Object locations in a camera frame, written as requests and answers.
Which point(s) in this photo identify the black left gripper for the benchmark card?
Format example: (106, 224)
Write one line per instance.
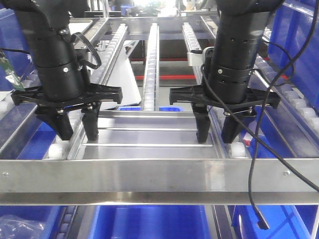
(55, 115)

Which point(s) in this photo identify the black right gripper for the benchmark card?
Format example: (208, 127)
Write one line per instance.
(234, 100)

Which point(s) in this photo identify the silver ribbed metal tray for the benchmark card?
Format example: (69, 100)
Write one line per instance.
(142, 135)

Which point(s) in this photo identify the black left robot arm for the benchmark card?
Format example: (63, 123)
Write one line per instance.
(62, 60)

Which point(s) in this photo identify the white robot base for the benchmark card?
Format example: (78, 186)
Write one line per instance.
(121, 76)

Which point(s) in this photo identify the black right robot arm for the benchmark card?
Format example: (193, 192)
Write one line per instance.
(228, 67)

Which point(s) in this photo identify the blue bin under tray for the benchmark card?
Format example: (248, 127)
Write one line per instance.
(161, 109)

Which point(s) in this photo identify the steel front shelf bar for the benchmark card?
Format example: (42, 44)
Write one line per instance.
(124, 181)

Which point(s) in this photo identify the beige tray far left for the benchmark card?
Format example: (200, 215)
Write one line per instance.
(79, 25)

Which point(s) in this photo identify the right white roller track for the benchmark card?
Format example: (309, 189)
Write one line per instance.
(236, 149)

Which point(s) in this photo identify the white roller track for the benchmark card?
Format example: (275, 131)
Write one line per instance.
(236, 149)
(151, 76)
(67, 149)

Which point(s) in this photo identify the left white roller track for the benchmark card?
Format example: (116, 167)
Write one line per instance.
(67, 149)

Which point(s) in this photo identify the middle white roller track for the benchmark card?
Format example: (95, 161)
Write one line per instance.
(151, 76)

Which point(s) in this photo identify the far left roller track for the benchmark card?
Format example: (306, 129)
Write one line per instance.
(6, 103)

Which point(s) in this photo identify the far right roller track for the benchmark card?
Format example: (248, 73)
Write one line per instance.
(295, 106)

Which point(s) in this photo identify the green circuit board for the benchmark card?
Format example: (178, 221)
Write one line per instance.
(10, 73)

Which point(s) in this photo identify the blue bin lower left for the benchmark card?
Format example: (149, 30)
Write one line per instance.
(51, 215)

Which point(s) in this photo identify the blue bin upper left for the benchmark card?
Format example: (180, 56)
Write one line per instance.
(14, 45)

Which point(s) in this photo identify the blue bin lower centre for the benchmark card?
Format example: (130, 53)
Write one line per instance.
(150, 222)

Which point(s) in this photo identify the blue bin lower right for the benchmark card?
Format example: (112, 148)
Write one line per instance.
(285, 221)

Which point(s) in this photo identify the clear plastic bag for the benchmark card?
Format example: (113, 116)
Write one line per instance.
(14, 227)

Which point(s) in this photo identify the blue bin upper right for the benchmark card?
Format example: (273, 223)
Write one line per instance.
(290, 29)

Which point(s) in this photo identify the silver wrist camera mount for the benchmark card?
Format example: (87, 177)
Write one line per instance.
(196, 58)

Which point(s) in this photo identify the red metal floor frame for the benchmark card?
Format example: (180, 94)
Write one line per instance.
(170, 69)

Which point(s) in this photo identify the right steel divider rail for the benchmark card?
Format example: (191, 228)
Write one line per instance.
(300, 143)

